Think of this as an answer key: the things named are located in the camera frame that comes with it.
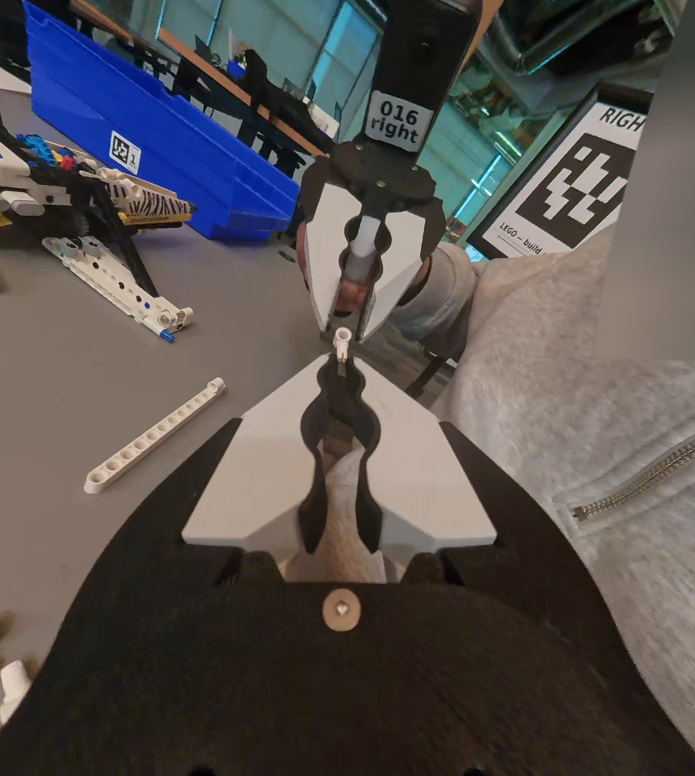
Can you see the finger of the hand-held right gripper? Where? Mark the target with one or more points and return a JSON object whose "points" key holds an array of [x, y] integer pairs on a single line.
{"points": [[405, 254], [326, 254]]}

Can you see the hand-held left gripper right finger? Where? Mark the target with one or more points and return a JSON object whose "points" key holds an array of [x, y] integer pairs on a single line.
{"points": [[432, 485]]}

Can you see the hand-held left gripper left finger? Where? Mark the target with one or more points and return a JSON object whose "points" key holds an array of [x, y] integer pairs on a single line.
{"points": [[244, 485]]}

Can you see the small white lego connector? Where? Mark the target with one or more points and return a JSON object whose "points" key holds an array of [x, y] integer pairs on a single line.
{"points": [[342, 339]]}

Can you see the long white lego beam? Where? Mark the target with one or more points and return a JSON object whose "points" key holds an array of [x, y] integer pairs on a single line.
{"points": [[156, 442]]}

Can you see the person's right forearm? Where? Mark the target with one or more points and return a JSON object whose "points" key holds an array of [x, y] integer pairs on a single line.
{"points": [[444, 297]]}

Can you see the thick white lego beam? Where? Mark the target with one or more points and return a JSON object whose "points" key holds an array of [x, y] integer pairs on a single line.
{"points": [[15, 691]]}

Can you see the person's right hand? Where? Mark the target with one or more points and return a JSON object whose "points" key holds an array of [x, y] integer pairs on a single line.
{"points": [[353, 297]]}

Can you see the white sign with black marker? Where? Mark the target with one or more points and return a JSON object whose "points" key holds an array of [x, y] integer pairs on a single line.
{"points": [[565, 224]]}

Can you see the blue plastic bin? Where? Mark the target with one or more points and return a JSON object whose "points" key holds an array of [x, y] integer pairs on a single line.
{"points": [[171, 151]]}

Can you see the wooden post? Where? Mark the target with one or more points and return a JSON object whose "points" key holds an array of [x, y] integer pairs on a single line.
{"points": [[487, 18]]}

